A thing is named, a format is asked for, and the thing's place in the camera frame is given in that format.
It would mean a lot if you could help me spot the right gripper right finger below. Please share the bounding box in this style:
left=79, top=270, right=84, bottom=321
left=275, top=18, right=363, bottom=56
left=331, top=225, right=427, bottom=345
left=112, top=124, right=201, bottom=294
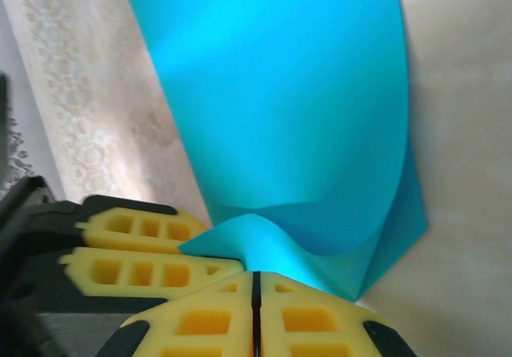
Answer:
left=258, top=271, right=419, bottom=357

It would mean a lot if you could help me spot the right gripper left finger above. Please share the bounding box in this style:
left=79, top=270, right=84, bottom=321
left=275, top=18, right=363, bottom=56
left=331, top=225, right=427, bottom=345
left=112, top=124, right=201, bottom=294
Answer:
left=95, top=271, right=255, bottom=357

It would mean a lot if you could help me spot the blue paper sheet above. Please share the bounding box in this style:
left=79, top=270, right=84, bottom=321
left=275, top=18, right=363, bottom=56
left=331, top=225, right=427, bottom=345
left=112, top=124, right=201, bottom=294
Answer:
left=126, top=0, right=428, bottom=304

